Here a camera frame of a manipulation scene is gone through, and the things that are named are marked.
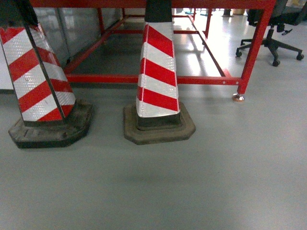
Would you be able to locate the red white traffic cone right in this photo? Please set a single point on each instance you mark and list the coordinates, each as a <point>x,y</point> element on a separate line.
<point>157,116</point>

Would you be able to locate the red white traffic cone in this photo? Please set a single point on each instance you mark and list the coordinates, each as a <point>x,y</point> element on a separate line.
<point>157,116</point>
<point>51,116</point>

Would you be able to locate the red white traffic cone left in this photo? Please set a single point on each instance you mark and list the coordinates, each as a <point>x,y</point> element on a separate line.
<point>51,116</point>

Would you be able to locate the red steel table frame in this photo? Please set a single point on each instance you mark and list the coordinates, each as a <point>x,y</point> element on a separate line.
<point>265,7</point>

